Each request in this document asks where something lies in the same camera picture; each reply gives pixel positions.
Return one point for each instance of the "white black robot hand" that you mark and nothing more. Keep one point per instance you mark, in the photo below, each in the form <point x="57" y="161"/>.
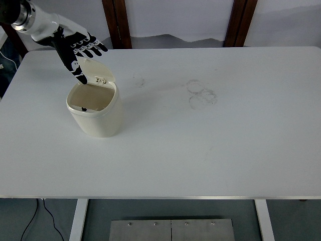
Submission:
<point x="47" y="23"/>

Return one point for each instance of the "cream plastic flip-lid trash bin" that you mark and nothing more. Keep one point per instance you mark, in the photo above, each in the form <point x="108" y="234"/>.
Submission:
<point x="100" y="123"/>

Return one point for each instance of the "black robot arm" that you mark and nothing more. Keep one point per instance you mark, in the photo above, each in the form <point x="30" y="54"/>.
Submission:
<point x="7" y="10"/>

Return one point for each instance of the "white metal table leg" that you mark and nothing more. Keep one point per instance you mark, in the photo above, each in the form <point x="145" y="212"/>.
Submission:
<point x="78" y="221"/>
<point x="265" y="221"/>

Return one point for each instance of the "grey metal plate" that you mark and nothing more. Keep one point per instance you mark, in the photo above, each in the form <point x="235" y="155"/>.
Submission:
<point x="203" y="232"/>
<point x="140" y="232"/>

